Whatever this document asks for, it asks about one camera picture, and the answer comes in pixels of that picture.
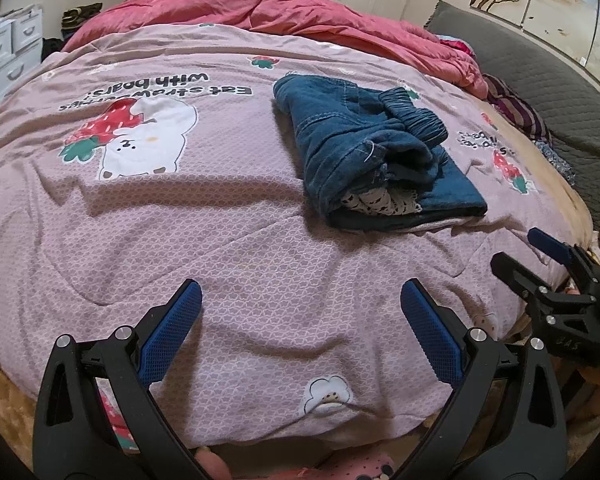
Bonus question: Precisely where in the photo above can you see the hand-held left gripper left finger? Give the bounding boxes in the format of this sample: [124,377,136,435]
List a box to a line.
[32,279,211,480]

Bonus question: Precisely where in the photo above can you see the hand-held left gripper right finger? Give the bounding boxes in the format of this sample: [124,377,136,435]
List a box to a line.
[390,279,568,480]

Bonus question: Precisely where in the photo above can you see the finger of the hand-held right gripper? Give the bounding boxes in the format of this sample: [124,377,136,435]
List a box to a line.
[527,227,600,283]
[490,251,546,306]

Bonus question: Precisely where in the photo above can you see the blue pants with lace trim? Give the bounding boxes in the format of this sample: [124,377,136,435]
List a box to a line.
[272,74,488,231]

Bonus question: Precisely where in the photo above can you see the beige fleece bed sheet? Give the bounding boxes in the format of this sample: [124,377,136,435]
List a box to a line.
[0,97,595,480]

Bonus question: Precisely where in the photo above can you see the blue floral cloth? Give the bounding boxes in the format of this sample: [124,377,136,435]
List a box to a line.
[534,140,577,187]

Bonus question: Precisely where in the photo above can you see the pink strawberry printed blanket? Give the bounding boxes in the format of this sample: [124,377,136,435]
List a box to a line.
[0,22,588,453]

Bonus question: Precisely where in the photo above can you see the purple striped cloth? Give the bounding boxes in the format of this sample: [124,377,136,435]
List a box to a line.
[482,74,551,143]

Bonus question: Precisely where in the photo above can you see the pink patterned cloth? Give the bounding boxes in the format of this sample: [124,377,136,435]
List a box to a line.
[195,447,396,480]

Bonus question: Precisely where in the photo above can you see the grey padded headboard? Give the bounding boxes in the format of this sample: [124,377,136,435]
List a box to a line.
[425,0,600,241]

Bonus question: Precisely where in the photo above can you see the red and blue cloth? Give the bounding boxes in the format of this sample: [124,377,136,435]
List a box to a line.
[437,35,476,63]

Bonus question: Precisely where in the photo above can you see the white drawer unit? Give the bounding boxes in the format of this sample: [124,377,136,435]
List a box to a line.
[0,2,46,103]

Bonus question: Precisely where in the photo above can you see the dark green clothes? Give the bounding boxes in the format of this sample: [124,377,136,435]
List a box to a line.
[62,4,103,31]

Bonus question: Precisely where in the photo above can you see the red quilt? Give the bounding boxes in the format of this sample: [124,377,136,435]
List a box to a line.
[62,0,488,101]

